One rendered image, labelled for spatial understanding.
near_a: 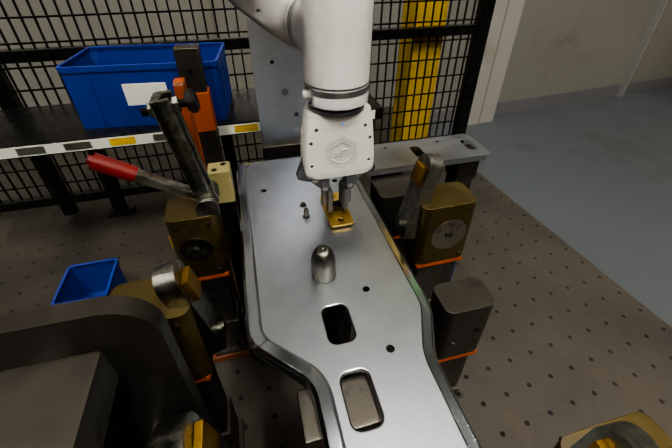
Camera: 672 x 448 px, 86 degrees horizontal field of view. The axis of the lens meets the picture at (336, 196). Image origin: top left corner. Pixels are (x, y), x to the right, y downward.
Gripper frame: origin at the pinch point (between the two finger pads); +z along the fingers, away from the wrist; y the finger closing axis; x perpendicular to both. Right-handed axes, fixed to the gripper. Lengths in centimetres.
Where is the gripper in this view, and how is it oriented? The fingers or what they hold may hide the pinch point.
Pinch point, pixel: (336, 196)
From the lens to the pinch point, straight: 57.3
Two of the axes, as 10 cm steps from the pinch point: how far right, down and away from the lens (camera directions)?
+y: 9.7, -1.4, 2.0
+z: 0.0, 8.1, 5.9
